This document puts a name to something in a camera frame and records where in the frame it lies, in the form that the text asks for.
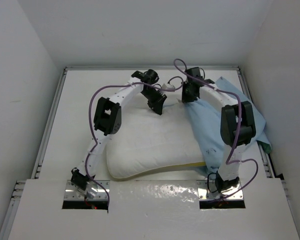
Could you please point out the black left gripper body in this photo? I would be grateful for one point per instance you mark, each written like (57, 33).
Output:
(153, 96)

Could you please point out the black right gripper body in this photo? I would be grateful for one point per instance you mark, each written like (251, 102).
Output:
(186, 96)

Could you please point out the white pillow with yellow edge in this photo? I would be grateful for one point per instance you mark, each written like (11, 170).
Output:
(149, 142)

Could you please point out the light blue pillowcase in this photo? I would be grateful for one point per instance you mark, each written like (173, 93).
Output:
(206, 122)

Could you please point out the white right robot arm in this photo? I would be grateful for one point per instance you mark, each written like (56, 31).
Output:
(237, 123)

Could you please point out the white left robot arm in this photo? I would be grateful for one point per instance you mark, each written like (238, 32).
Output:
(107, 120)

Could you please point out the white front cover panel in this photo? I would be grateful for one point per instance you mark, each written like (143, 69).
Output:
(153, 210)

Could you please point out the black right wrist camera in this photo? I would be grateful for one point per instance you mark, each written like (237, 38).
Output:
(195, 72)

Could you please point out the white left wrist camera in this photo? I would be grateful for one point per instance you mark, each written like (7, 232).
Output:
(167, 87)

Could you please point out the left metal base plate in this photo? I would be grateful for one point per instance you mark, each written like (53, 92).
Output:
(92, 192)

